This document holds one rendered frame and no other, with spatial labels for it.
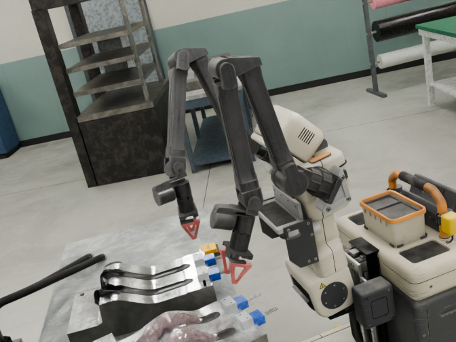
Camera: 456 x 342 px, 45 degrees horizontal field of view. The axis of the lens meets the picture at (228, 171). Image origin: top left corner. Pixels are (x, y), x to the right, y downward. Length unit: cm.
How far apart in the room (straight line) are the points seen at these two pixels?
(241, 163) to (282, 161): 12
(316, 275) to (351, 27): 661
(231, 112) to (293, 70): 682
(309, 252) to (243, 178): 42
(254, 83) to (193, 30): 674
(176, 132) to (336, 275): 73
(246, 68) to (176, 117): 49
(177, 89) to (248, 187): 53
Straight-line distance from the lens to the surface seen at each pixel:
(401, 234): 202
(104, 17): 835
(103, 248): 257
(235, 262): 158
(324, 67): 833
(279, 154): 156
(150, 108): 573
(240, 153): 151
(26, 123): 908
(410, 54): 737
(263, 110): 151
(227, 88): 144
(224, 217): 155
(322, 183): 162
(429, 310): 201
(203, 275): 188
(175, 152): 186
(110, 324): 190
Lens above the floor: 183
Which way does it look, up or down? 19 degrees down
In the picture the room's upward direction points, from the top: 13 degrees counter-clockwise
